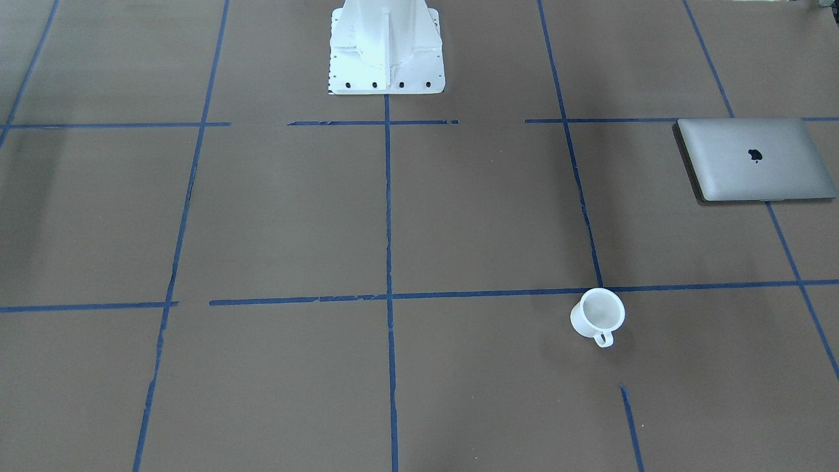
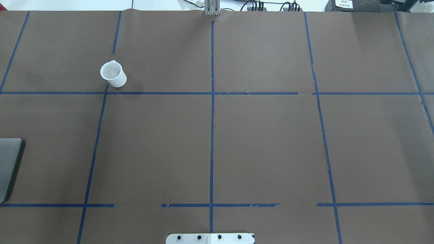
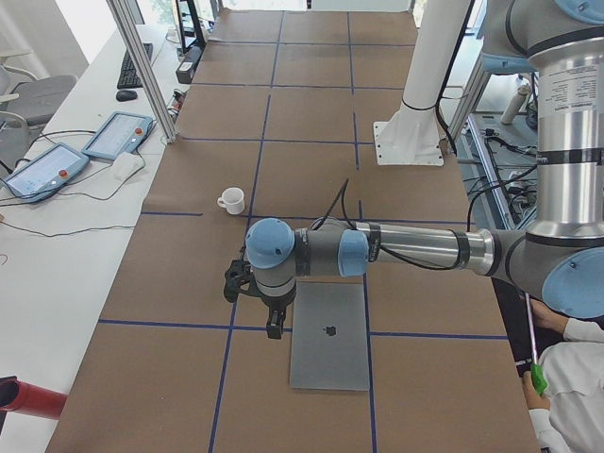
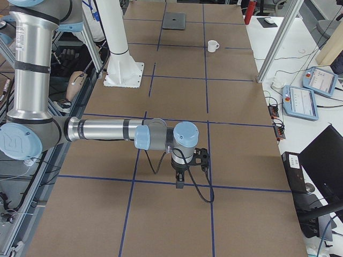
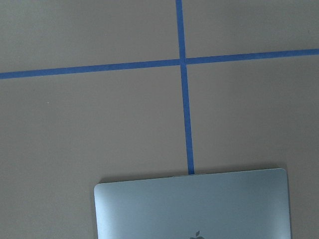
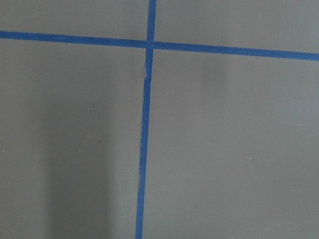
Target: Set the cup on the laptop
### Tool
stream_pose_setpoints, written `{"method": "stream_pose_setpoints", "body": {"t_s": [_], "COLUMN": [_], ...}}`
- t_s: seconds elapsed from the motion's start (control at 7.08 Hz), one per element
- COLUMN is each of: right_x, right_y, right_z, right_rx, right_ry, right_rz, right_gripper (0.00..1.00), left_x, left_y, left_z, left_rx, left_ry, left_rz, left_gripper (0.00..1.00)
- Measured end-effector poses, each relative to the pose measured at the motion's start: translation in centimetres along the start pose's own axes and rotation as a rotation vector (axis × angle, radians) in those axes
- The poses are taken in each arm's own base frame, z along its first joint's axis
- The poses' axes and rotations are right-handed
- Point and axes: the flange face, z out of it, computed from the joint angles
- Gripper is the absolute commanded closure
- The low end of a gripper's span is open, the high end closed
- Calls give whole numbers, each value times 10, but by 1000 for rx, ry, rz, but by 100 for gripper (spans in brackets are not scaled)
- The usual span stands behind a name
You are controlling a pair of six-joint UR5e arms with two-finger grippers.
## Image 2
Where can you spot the black box with label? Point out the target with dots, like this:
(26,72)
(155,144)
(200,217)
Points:
(369,6)

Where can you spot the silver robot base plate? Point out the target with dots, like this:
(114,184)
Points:
(210,238)

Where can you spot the white plastic cup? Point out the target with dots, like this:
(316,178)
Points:
(113,73)

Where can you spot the grey closed laptop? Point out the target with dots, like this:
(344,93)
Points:
(10,149)

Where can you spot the grey aluminium frame post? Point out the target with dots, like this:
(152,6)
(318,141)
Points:
(212,7)

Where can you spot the brown paper table cover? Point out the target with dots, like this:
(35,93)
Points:
(303,128)

